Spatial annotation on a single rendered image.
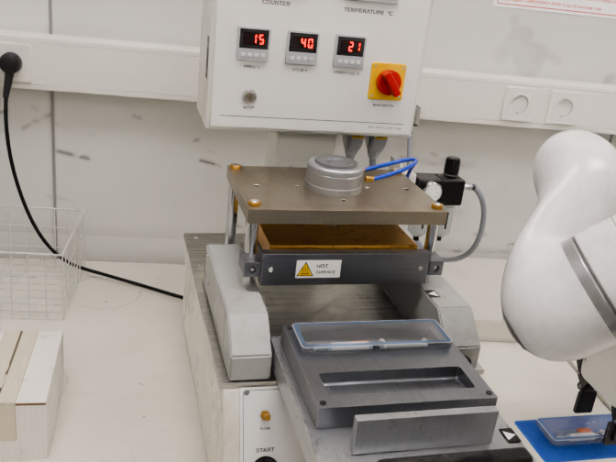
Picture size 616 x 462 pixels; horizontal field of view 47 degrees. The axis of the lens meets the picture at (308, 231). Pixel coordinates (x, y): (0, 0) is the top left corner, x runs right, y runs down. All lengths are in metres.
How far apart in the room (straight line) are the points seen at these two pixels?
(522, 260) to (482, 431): 0.19
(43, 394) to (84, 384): 0.18
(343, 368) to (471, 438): 0.15
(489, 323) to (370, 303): 0.39
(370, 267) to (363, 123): 0.27
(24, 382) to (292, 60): 0.58
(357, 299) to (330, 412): 0.38
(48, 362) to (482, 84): 0.98
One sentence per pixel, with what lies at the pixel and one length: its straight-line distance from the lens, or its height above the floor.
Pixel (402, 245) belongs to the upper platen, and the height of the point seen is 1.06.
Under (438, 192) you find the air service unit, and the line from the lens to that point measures 1.18.
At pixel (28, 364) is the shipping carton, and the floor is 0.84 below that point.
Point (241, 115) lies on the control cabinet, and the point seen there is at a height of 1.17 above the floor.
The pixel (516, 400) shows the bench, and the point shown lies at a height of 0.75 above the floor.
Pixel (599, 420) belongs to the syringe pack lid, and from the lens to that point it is 1.26.
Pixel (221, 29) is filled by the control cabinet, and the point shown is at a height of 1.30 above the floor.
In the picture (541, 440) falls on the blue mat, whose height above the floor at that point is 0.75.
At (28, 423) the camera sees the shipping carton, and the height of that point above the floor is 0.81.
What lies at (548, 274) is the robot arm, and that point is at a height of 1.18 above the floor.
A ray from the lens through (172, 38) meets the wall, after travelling 1.46.
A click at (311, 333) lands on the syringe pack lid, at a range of 0.83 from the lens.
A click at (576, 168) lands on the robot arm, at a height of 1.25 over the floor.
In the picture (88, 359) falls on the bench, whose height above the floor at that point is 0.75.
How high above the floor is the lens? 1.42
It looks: 22 degrees down
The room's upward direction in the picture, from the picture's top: 7 degrees clockwise
